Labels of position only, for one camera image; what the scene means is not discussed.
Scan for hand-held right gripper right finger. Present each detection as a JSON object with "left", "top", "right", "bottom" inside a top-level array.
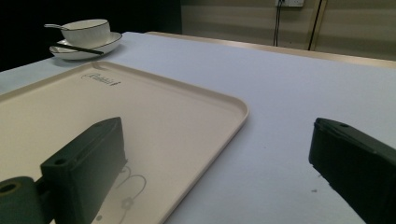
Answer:
[{"left": 308, "top": 117, "right": 396, "bottom": 224}]

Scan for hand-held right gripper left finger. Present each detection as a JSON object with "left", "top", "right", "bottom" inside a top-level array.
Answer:
[{"left": 39, "top": 117, "right": 128, "bottom": 224}]

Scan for beige plastic tray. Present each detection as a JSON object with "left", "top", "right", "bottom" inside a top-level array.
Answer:
[{"left": 0, "top": 60, "right": 249, "bottom": 224}]

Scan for black chopsticks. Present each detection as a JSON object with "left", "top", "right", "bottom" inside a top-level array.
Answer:
[{"left": 52, "top": 42, "right": 105, "bottom": 56}]

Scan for white plate with dark rim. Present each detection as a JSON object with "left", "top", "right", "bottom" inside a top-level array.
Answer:
[{"left": 49, "top": 31, "right": 123, "bottom": 61}]

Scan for white bowl with dark rim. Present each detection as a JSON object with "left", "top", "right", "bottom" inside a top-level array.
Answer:
[{"left": 60, "top": 19, "right": 112, "bottom": 49}]

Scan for metal spoon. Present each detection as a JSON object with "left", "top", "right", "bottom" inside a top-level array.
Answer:
[{"left": 43, "top": 23, "right": 71, "bottom": 32}]

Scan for black cable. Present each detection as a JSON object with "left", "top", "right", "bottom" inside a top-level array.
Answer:
[
  {"left": 272, "top": 0, "right": 284, "bottom": 48},
  {"left": 307, "top": 0, "right": 325, "bottom": 51}
]

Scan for white wall socket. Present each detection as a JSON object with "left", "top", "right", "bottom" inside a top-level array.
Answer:
[{"left": 275, "top": 0, "right": 304, "bottom": 8}]

